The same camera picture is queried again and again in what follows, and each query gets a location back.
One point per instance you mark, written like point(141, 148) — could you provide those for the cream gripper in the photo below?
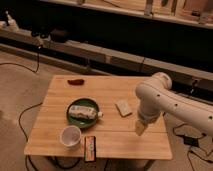
point(140, 127)

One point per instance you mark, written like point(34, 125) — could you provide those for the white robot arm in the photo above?
point(155, 97)

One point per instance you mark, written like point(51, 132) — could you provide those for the beige sponge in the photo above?
point(123, 108)

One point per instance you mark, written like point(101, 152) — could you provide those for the black power adapter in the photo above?
point(191, 141)

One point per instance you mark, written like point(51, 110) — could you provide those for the red candy bar box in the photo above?
point(90, 149)

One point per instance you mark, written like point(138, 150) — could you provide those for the green plate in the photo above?
point(83, 123)

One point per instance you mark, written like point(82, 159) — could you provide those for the white plastic bottle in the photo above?
point(84, 112)

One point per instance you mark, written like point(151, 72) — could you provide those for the wooden table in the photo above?
point(115, 135)

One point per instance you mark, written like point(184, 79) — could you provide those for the white paper cup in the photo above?
point(70, 136)

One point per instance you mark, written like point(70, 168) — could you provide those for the black box on ledge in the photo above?
point(60, 36)

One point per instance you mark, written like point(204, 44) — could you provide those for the white spray bottle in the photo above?
point(12, 22)

